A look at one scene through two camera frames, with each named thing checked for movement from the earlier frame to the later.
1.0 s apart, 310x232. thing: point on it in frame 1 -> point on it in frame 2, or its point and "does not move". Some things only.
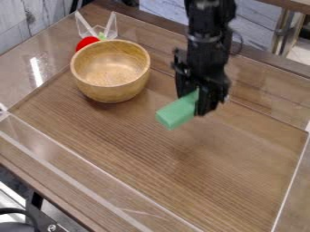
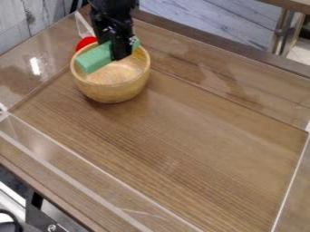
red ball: [83, 42] does not move
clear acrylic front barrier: [88, 197] does not move
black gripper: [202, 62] -> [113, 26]
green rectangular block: [179, 111] -> [93, 58]
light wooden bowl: [109, 70] does not move
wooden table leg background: [286, 31] does not move
